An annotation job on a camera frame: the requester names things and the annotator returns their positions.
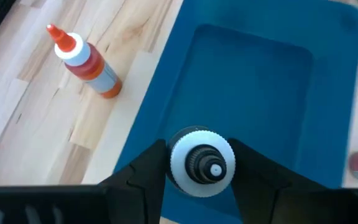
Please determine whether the orange-tipped food coloring bottle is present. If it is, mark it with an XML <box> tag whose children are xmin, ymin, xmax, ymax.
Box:
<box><xmin>45</xmin><ymin>24</ymin><xmax>123</xmax><ymax>100</ymax></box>

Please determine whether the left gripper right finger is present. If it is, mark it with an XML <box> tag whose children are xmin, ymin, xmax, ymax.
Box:
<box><xmin>227</xmin><ymin>138</ymin><xmax>334</xmax><ymax>224</ymax></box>

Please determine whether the blue plastic bin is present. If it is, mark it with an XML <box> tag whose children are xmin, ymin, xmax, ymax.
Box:
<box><xmin>112</xmin><ymin>0</ymin><xmax>358</xmax><ymax>224</ymax></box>

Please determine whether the black-tipped food coloring bottle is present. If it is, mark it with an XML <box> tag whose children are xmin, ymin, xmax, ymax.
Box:
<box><xmin>165</xmin><ymin>126</ymin><xmax>237</xmax><ymax>198</ymax></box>

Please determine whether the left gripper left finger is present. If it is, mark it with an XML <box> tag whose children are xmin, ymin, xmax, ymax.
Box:
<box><xmin>99</xmin><ymin>139</ymin><xmax>168</xmax><ymax>224</ymax></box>

